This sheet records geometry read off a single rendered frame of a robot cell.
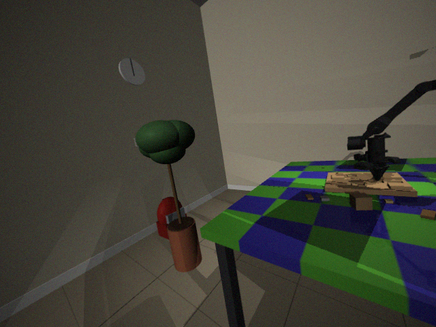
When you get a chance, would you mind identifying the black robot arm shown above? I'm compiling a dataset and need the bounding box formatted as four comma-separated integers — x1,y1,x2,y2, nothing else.
347,80,436,162

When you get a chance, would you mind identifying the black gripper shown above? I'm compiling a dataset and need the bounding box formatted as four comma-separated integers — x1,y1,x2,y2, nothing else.
354,149,401,181

